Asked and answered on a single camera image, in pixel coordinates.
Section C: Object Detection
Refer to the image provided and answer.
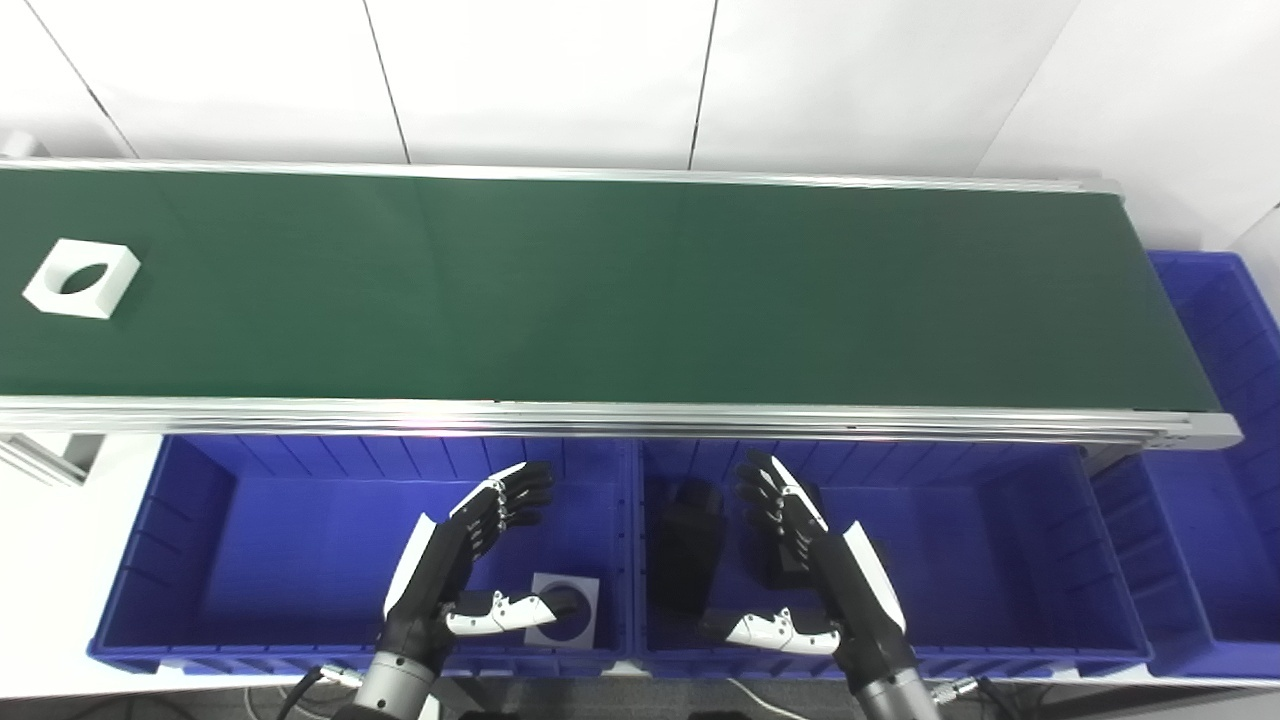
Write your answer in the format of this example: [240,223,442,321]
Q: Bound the white square part round hole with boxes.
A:
[22,238,141,321]
[524,572,601,649]

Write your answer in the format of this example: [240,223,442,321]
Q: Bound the green conveyor belt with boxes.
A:
[0,165,1223,413]
[0,155,1244,453]

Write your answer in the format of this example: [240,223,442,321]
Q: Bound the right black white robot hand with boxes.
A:
[698,452,919,691]

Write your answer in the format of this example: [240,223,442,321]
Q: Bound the aluminium conveyor support leg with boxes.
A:
[0,432,106,489]

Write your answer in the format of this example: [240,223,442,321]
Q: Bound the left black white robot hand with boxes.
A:
[378,461,583,673]

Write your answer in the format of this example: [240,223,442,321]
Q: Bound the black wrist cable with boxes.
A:
[275,665,366,720]
[925,675,1013,720]

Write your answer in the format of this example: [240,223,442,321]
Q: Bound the white cable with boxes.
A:
[725,678,793,720]

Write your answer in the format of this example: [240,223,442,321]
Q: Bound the blue plastic bin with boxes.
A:
[87,435,641,677]
[1090,250,1280,687]
[635,440,1153,683]

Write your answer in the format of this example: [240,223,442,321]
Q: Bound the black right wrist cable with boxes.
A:
[925,675,1013,720]

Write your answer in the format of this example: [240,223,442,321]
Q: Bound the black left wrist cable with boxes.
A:
[275,665,366,720]

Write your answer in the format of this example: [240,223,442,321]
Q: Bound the black block part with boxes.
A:
[650,478,729,617]

